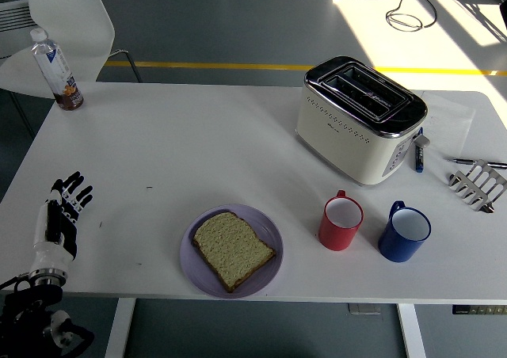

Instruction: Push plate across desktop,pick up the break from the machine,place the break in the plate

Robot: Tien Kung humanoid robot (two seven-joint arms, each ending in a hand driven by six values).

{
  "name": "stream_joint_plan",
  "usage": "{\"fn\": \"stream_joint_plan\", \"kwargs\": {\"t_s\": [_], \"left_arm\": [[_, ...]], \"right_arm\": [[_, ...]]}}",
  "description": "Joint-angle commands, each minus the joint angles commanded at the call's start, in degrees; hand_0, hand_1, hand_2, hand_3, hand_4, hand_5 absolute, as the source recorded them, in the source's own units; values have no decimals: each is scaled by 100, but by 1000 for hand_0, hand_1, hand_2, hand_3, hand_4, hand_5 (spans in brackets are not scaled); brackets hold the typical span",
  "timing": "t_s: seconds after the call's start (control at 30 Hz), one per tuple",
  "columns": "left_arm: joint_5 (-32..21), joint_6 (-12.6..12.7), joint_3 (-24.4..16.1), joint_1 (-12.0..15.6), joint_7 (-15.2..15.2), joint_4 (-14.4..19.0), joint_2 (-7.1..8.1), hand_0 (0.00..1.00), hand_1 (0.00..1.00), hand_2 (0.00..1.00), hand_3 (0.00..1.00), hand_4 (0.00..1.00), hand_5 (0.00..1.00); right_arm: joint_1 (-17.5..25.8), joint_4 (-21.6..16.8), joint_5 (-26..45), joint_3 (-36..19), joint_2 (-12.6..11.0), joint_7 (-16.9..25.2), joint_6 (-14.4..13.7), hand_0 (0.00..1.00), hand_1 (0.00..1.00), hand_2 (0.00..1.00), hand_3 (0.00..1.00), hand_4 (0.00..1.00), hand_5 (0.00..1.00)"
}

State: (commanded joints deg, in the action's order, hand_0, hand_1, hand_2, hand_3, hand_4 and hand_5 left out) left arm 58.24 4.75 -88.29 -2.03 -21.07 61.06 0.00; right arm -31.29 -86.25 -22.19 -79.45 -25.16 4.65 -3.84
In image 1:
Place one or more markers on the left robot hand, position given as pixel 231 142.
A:
pixel 47 253

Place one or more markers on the bread slice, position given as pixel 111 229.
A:
pixel 231 249

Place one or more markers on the purple plate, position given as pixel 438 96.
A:
pixel 269 231

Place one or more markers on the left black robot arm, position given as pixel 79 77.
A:
pixel 24 310

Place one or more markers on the white table leg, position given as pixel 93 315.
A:
pixel 120 330
pixel 410 334

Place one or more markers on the clear plastic drink bottle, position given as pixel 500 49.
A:
pixel 59 73

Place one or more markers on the white chair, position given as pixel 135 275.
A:
pixel 67 17

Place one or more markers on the white radiator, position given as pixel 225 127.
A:
pixel 12 17

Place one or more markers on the red enamel mug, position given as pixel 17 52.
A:
pixel 336 235

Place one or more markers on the cream and chrome toaster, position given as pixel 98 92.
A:
pixel 340 140

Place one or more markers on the blue enamel mug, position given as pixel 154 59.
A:
pixel 398 245

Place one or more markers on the blue marker pen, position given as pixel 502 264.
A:
pixel 419 158

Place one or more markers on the black table control panel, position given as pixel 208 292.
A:
pixel 463 309

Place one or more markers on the white paper sheet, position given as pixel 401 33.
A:
pixel 447 116

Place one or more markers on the black and silver pen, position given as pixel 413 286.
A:
pixel 461 161

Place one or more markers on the metal toast rack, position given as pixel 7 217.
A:
pixel 475 185

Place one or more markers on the grey table bracket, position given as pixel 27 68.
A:
pixel 364 309

